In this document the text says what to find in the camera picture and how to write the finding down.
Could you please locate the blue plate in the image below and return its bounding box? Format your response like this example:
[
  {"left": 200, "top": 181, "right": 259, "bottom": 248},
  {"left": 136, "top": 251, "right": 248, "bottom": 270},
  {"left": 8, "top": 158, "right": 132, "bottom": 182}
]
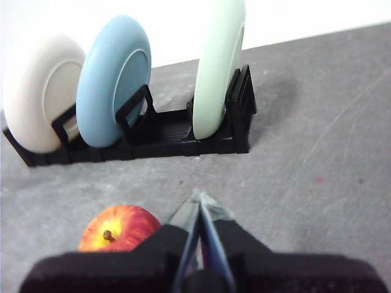
[{"left": 76, "top": 14, "right": 153, "bottom": 148}]

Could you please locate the black plate rack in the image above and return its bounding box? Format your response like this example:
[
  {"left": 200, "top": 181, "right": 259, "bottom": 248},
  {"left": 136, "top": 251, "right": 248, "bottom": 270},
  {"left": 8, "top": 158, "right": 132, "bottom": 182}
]
[{"left": 2, "top": 63, "right": 258, "bottom": 168}]

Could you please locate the cream yellow plate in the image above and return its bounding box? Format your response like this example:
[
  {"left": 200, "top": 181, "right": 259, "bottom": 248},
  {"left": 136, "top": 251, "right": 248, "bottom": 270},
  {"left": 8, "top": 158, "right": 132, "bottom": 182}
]
[{"left": 2, "top": 34, "right": 87, "bottom": 153}]

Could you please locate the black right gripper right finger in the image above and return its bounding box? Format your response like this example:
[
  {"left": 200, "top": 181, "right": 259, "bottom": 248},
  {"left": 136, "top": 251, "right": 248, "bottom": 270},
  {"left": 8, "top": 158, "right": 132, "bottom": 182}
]
[{"left": 200, "top": 191, "right": 389, "bottom": 293}]

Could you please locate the red yellow apple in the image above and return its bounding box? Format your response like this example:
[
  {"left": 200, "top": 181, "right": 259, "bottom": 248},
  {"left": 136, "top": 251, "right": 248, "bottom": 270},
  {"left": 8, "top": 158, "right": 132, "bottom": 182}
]
[{"left": 78, "top": 204, "right": 162, "bottom": 253}]

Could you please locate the pale green plate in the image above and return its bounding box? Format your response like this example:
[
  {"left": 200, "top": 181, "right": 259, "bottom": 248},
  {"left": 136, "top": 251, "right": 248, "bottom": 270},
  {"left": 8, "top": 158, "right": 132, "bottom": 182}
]
[{"left": 191, "top": 0, "right": 247, "bottom": 140}]

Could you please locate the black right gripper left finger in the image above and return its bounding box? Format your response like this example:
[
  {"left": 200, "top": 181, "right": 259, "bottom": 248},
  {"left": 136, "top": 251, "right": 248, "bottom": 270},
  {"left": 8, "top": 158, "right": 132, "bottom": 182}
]
[{"left": 20, "top": 189, "right": 202, "bottom": 293}]

